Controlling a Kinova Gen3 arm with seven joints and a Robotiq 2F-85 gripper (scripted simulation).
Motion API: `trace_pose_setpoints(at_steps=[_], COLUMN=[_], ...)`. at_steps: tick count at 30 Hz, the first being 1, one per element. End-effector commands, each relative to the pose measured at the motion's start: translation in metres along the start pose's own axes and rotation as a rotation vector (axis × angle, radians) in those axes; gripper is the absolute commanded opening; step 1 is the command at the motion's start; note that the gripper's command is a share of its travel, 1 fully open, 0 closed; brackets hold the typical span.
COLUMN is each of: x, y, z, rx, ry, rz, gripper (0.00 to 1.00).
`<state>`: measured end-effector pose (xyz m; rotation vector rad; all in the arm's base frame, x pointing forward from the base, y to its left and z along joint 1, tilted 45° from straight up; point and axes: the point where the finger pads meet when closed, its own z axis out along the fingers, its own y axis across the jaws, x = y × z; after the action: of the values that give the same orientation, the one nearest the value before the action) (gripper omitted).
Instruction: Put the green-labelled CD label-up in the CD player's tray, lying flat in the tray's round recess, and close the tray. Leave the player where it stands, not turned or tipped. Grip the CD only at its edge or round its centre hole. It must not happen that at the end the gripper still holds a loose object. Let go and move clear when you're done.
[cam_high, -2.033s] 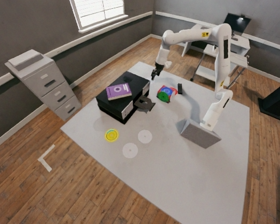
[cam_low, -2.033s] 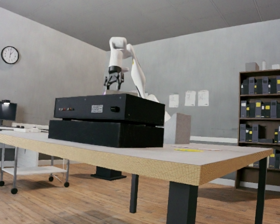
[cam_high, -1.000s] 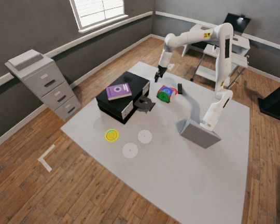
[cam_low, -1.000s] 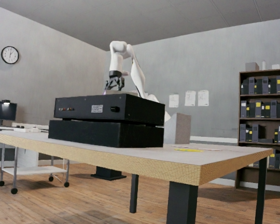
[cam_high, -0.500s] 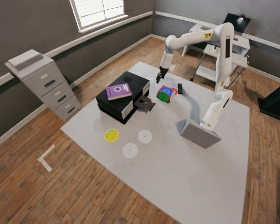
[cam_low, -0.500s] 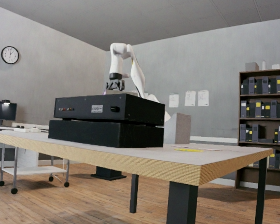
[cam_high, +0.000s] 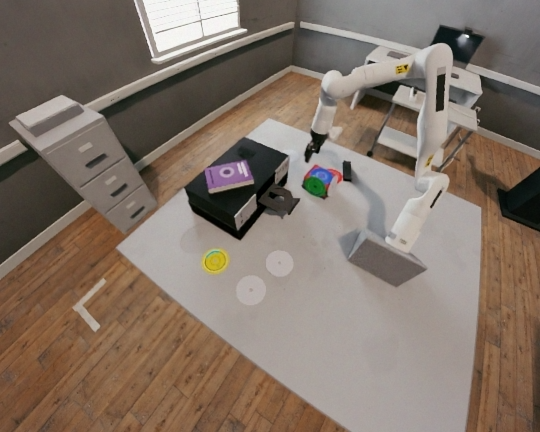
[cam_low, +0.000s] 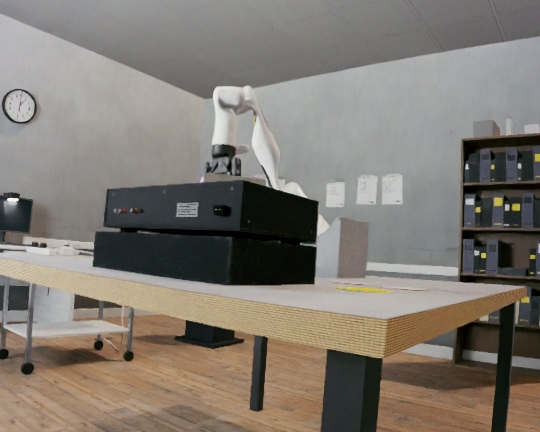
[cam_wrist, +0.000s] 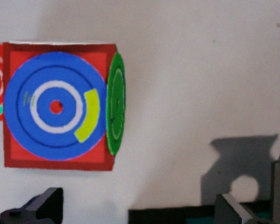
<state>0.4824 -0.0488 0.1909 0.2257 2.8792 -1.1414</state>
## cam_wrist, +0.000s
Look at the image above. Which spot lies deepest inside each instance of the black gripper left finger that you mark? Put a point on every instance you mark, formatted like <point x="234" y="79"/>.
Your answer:
<point x="46" y="209"/>

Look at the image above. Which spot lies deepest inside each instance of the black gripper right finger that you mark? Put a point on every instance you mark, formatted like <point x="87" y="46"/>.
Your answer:
<point x="229" y="211"/>

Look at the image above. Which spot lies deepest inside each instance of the white flat disc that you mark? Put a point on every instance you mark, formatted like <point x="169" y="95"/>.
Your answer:
<point x="54" y="41"/>

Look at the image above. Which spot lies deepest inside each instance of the green-labelled cd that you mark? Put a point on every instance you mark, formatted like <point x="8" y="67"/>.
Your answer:
<point x="116" y="91"/>

